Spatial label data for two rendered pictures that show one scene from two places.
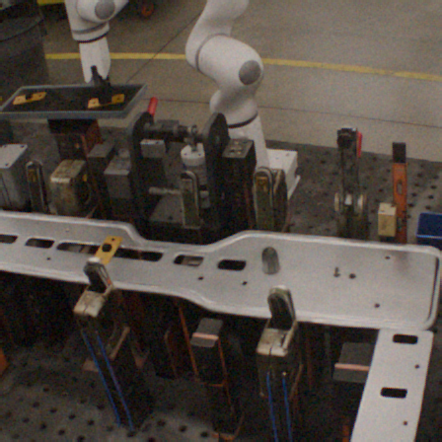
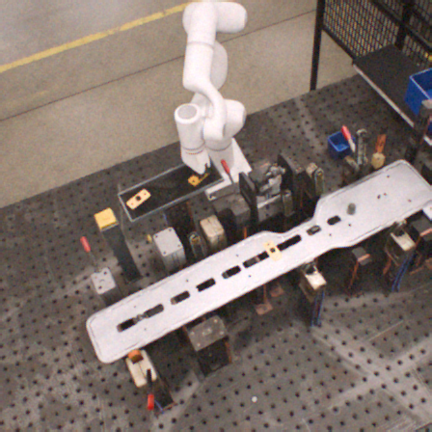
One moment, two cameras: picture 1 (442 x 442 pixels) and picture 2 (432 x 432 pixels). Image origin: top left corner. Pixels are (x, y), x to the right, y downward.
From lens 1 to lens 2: 144 cm
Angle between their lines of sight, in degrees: 35
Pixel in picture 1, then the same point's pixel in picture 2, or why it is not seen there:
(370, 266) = (387, 185)
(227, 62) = (235, 118)
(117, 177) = (244, 212)
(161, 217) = (262, 217)
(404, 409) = not seen: outside the picture
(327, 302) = (390, 211)
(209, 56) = not seen: hidden behind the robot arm
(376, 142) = (156, 87)
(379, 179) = (272, 127)
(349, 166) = (361, 148)
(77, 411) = (284, 337)
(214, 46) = not seen: hidden behind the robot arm
